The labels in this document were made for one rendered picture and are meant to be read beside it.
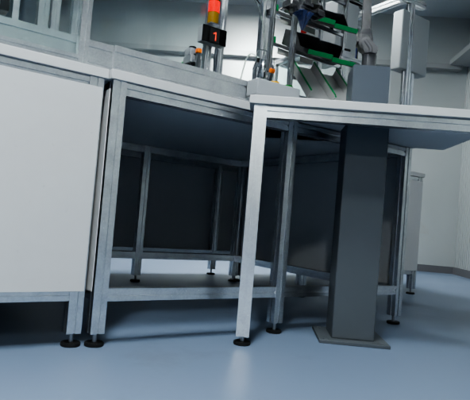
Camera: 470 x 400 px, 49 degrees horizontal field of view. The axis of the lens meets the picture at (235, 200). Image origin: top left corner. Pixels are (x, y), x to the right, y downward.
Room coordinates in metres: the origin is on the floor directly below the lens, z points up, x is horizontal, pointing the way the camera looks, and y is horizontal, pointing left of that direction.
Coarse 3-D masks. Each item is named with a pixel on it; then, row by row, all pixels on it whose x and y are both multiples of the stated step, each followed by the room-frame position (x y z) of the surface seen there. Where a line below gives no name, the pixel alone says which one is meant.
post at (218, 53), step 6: (222, 0) 3.32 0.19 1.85; (222, 6) 3.32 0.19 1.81; (222, 12) 3.32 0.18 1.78; (222, 18) 3.32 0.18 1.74; (222, 24) 3.33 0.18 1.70; (216, 48) 3.34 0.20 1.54; (222, 48) 3.34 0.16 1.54; (216, 54) 3.33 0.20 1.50; (222, 54) 3.34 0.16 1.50; (216, 60) 3.32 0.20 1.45; (222, 60) 3.34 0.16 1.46; (216, 66) 3.32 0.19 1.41
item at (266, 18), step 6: (264, 0) 3.51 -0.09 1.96; (270, 0) 3.54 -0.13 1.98; (264, 6) 3.51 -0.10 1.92; (270, 6) 3.54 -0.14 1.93; (264, 12) 3.51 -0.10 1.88; (264, 18) 3.52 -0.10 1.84; (258, 24) 3.54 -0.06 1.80; (264, 24) 3.53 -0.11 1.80; (258, 30) 3.54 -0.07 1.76; (264, 30) 3.52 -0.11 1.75; (258, 36) 3.53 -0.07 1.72; (264, 36) 3.52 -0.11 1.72; (258, 42) 3.53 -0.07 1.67; (258, 48) 3.53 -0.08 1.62; (258, 54) 3.52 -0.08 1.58
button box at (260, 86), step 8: (248, 80) 1.94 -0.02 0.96; (256, 80) 1.89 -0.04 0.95; (264, 80) 1.90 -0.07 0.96; (248, 88) 1.93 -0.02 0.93; (256, 88) 1.89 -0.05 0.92; (264, 88) 1.90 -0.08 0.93; (272, 88) 1.93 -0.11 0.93; (280, 88) 1.95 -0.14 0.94; (288, 88) 1.97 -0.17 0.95; (296, 88) 1.99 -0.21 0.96; (248, 96) 1.94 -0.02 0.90; (280, 96) 1.95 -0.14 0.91; (288, 96) 1.97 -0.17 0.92; (296, 96) 1.99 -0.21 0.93
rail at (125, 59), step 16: (128, 48) 1.67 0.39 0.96; (112, 64) 1.65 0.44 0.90; (128, 64) 1.67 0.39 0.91; (144, 64) 1.71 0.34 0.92; (160, 64) 1.75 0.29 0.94; (176, 64) 1.77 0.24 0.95; (176, 80) 1.77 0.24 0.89; (192, 80) 1.81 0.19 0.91; (208, 80) 1.85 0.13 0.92; (224, 80) 1.89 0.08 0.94; (240, 80) 1.92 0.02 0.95; (240, 96) 1.93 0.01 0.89; (304, 96) 2.11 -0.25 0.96
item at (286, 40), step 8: (288, 32) 2.43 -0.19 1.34; (288, 40) 2.42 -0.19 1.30; (296, 40) 2.35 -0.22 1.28; (304, 40) 2.52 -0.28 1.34; (312, 40) 2.47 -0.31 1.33; (320, 40) 2.41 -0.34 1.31; (296, 48) 2.35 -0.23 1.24; (304, 48) 2.28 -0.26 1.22; (312, 48) 2.46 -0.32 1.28; (320, 48) 2.40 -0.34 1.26; (320, 56) 2.28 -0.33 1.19; (328, 56) 2.30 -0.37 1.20
